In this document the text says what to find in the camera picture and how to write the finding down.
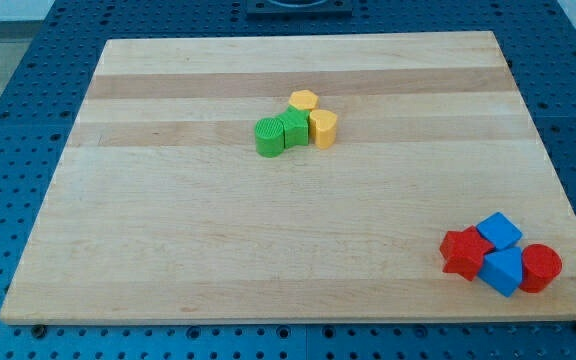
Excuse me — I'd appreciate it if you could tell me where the green star block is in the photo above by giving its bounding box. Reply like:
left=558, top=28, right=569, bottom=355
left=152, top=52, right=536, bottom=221
left=277, top=106, right=310, bottom=148

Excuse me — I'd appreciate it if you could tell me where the red star block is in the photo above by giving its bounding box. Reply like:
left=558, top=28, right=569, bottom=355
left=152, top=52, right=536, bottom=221
left=439, top=226, right=495, bottom=281

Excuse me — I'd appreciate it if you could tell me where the blue cube block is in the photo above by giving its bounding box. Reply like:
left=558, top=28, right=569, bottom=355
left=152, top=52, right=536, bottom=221
left=475, top=212, right=523, bottom=250

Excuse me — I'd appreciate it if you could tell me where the blue triangle block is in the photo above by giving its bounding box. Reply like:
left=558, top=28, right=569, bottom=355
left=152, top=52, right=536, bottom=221
left=478, top=247, right=523, bottom=297

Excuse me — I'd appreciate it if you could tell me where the green cylinder block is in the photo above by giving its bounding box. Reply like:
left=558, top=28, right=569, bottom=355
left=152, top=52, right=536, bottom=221
left=254, top=118, right=285, bottom=157

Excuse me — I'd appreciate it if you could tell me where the yellow heart block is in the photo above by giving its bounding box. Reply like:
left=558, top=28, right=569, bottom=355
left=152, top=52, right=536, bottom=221
left=308, top=109, right=338, bottom=149

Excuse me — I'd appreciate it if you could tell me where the yellow hexagon block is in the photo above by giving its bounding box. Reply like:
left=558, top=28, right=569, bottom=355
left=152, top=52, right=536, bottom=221
left=288, top=89, right=319, bottom=111

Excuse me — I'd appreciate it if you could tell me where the large wooden board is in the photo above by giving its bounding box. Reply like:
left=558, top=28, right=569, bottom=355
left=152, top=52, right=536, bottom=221
left=0, top=31, right=576, bottom=325

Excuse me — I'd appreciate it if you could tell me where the red cylinder block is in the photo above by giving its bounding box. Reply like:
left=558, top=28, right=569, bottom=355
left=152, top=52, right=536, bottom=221
left=519, top=244, right=563, bottom=293

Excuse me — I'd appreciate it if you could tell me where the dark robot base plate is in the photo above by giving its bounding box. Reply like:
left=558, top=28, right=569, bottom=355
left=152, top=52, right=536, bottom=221
left=243, top=0, right=354, bottom=17

